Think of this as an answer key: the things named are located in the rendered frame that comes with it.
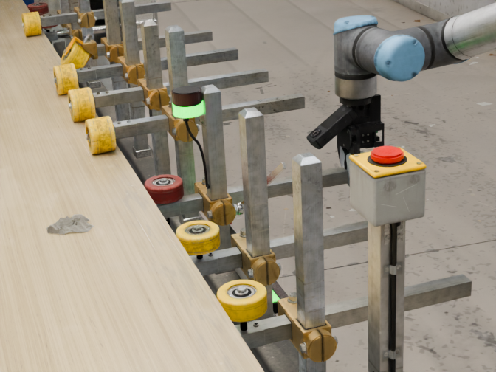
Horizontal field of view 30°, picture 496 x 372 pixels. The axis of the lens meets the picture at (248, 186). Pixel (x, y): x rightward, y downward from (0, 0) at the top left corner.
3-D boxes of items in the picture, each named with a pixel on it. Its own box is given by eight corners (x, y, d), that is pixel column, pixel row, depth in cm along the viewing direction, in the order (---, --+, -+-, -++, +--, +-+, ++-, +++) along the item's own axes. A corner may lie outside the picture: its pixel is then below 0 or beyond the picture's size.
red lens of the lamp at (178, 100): (197, 94, 186) (196, 84, 185) (206, 102, 181) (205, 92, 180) (168, 99, 184) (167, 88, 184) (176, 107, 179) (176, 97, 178)
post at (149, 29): (170, 196, 246) (153, 18, 228) (173, 201, 243) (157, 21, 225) (157, 198, 245) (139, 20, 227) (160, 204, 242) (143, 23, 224)
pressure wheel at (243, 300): (232, 333, 157) (228, 273, 152) (276, 341, 154) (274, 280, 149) (212, 358, 150) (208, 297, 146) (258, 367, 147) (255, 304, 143)
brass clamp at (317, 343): (308, 317, 160) (307, 292, 158) (340, 358, 148) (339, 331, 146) (274, 325, 158) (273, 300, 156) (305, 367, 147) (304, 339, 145)
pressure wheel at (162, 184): (181, 218, 200) (176, 169, 196) (191, 233, 193) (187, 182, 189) (145, 225, 198) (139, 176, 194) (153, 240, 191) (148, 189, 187)
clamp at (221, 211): (217, 199, 203) (215, 178, 201) (237, 224, 191) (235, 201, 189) (193, 204, 201) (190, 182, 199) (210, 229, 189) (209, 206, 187)
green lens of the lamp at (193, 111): (198, 106, 187) (198, 96, 186) (207, 115, 182) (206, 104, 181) (170, 111, 185) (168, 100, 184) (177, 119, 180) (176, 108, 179)
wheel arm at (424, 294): (461, 291, 165) (462, 270, 164) (472, 300, 162) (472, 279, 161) (230, 346, 153) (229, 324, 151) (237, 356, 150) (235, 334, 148)
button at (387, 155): (394, 156, 115) (394, 143, 114) (410, 167, 111) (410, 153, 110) (364, 161, 113) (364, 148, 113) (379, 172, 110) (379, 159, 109)
